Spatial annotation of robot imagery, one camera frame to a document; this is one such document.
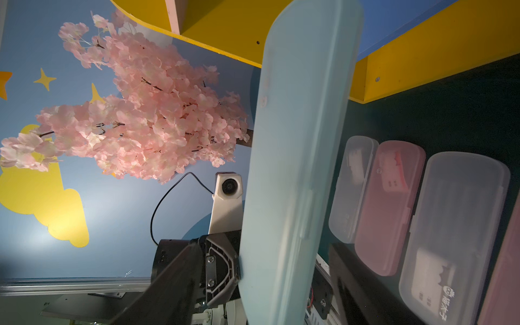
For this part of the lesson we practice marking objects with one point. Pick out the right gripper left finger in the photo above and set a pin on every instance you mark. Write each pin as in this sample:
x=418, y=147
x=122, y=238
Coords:
x=170, y=303

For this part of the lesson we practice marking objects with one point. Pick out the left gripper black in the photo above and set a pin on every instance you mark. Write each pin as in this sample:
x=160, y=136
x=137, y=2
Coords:
x=181, y=260

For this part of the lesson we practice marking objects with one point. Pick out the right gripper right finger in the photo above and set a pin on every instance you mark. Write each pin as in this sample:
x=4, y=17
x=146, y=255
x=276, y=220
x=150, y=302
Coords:
x=361, y=298

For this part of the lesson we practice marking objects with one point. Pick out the pink pencil case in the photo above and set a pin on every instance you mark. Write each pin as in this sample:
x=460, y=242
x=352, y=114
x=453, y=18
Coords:
x=390, y=195
x=501, y=304

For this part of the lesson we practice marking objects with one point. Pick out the frosted white pencil case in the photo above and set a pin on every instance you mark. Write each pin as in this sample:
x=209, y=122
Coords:
x=351, y=183

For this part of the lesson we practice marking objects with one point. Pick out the white pencil case with label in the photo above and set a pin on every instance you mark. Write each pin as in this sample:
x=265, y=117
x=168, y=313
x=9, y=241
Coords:
x=452, y=236

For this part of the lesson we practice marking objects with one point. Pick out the green pencil case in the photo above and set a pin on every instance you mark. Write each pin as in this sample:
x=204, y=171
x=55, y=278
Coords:
x=306, y=75

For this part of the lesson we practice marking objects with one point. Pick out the yellow wooden shelf unit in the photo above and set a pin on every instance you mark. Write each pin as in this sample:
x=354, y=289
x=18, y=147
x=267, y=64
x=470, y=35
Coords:
x=404, y=44

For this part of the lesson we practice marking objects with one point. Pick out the pink cherry blossom tree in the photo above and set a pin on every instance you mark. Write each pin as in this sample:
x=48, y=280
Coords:
x=166, y=116

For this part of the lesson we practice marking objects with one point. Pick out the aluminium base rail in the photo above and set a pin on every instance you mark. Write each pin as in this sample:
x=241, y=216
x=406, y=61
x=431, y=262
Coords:
x=61, y=286

